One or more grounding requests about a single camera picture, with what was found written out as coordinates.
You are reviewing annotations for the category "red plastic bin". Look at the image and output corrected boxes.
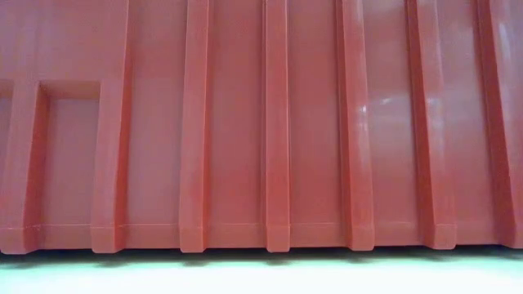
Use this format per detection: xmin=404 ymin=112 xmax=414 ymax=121
xmin=0 ymin=0 xmax=523 ymax=255

